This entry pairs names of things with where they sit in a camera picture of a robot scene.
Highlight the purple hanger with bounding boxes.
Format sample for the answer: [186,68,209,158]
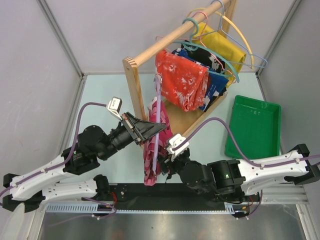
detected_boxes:
[152,74,161,174]

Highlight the purple cable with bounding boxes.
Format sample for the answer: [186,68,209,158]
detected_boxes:
[174,117,320,168]
[0,101,110,206]

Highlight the green plastic tray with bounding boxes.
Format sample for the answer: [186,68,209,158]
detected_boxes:
[229,95,282,160]

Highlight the teal hanger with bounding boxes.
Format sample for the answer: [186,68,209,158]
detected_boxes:
[181,22,246,73]

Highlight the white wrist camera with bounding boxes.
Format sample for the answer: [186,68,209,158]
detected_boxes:
[106,96,123,122]
[165,133,190,161]

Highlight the yellow hanger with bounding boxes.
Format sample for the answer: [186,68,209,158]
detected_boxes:
[186,7,254,69]

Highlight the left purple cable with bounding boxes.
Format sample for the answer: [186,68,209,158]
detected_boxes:
[0,101,110,206]

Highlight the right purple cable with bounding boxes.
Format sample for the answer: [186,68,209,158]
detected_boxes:
[174,117,320,168]

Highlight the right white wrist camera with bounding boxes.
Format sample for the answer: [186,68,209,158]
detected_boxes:
[165,133,190,161]

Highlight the black white trousers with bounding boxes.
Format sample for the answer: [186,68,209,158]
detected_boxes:
[181,43,225,74]

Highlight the orange white trousers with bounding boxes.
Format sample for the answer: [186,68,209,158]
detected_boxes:
[155,48,209,112]

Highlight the blue patterned trousers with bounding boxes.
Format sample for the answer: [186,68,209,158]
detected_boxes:
[171,48,229,112]

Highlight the pink hanger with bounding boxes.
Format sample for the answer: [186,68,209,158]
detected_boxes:
[155,11,233,77]

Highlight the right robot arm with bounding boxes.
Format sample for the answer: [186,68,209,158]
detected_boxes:
[158,144,320,204]

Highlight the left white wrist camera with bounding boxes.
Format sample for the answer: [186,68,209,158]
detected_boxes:
[106,96,123,122]

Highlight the white cable duct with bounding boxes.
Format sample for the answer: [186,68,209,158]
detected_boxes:
[45,202,248,215]

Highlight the wooden clothes rack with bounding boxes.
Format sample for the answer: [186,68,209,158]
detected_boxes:
[122,0,237,137]

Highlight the yellow trousers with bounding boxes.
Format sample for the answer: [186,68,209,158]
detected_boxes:
[192,22,247,73]

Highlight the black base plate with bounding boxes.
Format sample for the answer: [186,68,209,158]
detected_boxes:
[82,182,261,211]

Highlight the light blue wire hanger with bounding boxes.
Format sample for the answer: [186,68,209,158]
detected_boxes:
[192,7,268,70]

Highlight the pink camouflage trousers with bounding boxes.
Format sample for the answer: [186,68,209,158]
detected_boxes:
[143,97,173,186]

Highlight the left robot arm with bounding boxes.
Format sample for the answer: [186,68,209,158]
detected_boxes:
[0,112,166,213]

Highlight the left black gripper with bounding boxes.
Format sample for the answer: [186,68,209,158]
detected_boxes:
[97,111,166,161]

